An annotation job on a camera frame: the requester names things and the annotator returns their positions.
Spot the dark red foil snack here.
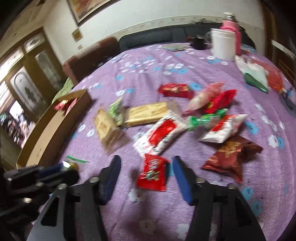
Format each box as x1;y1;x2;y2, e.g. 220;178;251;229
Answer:
201;135;263;184

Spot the red kitkat style wrapper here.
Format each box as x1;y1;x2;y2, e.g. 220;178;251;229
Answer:
136;154;170;192

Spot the beige cracker pack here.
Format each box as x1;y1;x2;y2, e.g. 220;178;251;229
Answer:
94;108;125;155

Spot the green candy strip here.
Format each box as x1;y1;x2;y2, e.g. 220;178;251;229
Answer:
187;108;228;131

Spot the pink cartoon snack bag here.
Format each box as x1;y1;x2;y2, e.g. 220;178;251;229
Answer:
183;81;225;115

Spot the red snack bag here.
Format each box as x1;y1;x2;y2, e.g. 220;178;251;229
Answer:
204;89;237;114

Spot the yellow biscuit pack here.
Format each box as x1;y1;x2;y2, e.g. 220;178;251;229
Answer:
122;100;181;127

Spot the small red candy bar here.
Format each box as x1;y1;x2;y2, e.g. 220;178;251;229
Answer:
158;83;194;99

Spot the green white small packet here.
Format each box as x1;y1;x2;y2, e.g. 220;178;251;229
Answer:
109;97;125;126

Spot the cardboard box tray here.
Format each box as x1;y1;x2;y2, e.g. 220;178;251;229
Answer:
16;90;92;169

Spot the green patterned cushion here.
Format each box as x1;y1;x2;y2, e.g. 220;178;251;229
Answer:
52;77;74;103

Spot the wooden glass cabinet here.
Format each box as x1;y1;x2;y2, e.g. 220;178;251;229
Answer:
0;26;68;149

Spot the brown armchair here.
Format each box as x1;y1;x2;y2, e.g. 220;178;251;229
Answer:
62;37;120;86

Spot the black phone stand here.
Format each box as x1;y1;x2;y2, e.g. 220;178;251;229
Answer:
279;86;295;118

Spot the white green work glove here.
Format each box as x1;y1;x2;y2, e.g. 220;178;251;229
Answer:
234;55;269;93

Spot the red mesh bag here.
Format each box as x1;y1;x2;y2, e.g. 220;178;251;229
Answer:
250;58;284;93

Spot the small black box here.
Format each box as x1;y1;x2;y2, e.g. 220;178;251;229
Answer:
189;35;207;50

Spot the flat booklet on table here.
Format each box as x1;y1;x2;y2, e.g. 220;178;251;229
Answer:
162;43;190;52

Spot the white plastic tub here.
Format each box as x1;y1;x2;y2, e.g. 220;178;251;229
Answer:
210;29;236;61

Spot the black sofa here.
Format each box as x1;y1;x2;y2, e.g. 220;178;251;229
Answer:
118;22;258;53

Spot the pink sleeved bottle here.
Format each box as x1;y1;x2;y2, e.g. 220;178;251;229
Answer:
219;11;242;56

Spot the framed painting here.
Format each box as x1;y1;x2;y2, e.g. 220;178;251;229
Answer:
67;0;118;26

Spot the small wall plaque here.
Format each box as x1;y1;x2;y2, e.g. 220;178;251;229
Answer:
72;28;83;43

